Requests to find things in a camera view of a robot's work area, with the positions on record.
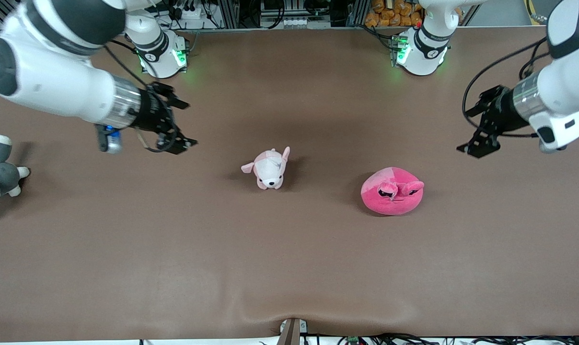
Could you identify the brown table cover cloth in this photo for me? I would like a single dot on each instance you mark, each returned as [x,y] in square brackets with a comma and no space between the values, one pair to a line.
[126,249]

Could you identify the metal table clamp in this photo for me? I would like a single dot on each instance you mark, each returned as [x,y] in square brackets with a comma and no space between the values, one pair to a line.
[292,333]

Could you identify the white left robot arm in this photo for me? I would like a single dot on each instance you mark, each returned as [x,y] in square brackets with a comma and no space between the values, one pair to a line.
[565,81]

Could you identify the round hot pink plush toy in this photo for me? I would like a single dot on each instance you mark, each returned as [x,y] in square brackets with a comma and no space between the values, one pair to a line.
[392,199]

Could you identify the pale pink dog plush toy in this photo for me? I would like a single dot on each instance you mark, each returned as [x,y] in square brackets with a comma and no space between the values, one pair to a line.
[269,170]

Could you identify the white power strip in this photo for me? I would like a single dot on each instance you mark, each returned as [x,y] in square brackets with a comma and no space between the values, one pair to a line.
[186,13]

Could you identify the orange packaged goods pile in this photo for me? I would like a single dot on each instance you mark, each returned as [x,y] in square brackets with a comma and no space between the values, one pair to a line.
[395,13]

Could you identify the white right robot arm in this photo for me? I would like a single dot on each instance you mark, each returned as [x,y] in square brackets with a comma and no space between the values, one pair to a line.
[54,86]

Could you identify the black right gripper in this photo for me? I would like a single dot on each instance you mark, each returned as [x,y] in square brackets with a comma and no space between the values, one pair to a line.
[151,112]

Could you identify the aluminium table frame rail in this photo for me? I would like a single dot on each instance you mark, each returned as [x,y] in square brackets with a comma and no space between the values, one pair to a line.
[280,30]

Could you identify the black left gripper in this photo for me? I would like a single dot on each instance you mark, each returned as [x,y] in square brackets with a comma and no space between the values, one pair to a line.
[503,113]

